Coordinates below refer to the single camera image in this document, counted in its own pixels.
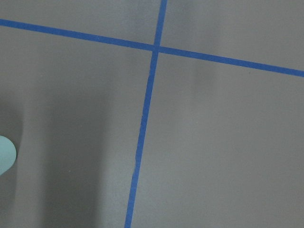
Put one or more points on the green plastic cup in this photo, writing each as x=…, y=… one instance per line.
x=8, y=154

